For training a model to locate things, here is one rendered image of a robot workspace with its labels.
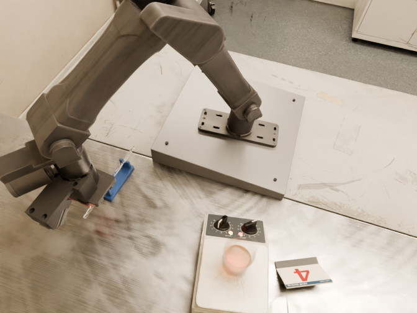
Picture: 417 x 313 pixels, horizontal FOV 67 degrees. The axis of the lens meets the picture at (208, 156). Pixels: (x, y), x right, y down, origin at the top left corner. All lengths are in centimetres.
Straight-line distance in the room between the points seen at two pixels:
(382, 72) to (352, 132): 191
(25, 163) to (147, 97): 48
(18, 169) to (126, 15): 27
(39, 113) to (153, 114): 44
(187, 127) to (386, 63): 235
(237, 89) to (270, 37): 223
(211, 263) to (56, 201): 28
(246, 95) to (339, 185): 33
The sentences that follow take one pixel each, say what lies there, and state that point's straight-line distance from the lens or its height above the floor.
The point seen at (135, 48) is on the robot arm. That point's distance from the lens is 44.
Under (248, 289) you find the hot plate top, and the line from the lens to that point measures 59.
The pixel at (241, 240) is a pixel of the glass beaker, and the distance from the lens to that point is 55.
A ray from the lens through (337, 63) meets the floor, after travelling 276.
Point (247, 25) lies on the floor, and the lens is 295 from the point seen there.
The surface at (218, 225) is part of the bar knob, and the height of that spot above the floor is 96.
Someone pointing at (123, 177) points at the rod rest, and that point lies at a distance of 77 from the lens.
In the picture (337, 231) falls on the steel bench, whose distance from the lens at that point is 77.
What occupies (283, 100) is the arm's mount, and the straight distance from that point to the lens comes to 91.
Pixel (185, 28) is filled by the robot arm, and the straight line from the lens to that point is 43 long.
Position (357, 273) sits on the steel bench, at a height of 90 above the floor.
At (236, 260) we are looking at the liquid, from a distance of 56.
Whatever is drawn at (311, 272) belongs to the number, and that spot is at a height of 92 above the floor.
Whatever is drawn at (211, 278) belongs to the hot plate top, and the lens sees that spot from 58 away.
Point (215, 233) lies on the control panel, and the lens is 64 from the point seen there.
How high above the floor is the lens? 155
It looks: 55 degrees down
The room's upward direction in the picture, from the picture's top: 5 degrees clockwise
